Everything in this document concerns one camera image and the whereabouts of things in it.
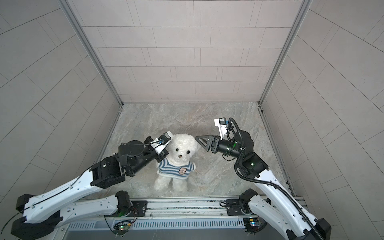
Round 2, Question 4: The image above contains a blue white striped knit sweater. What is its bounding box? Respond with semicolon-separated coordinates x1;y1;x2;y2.
157;158;196;180

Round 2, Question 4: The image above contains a white teddy bear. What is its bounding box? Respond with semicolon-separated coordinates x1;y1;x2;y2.
154;134;200;193

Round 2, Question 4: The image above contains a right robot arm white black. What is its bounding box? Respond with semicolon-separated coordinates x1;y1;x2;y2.
195;131;332;240

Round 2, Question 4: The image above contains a left controller circuit board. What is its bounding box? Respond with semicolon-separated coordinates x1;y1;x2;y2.
113;220;133;236

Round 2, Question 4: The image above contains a controller circuit board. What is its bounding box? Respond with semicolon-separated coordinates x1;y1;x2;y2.
243;218;260;233
113;220;133;236

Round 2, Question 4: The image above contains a ventilation grille strip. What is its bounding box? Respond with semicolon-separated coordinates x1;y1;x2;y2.
68;218;246;231

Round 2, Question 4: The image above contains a right controller circuit board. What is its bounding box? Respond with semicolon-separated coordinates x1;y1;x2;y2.
243;218;260;233

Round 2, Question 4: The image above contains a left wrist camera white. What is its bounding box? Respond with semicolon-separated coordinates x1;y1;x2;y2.
150;131;174;155

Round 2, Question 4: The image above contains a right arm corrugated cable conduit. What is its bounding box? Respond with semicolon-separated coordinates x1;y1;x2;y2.
226;117;326;240

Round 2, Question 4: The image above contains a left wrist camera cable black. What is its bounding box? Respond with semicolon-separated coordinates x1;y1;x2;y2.
0;138;164;238

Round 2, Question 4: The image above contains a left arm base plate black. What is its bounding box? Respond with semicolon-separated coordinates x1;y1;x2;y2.
107;201;148;218

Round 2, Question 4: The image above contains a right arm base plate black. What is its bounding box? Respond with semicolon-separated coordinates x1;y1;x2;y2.
220;199;257;216

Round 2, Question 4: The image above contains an aluminium mounting rail frame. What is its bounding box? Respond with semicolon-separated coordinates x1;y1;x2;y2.
59;196;311;222

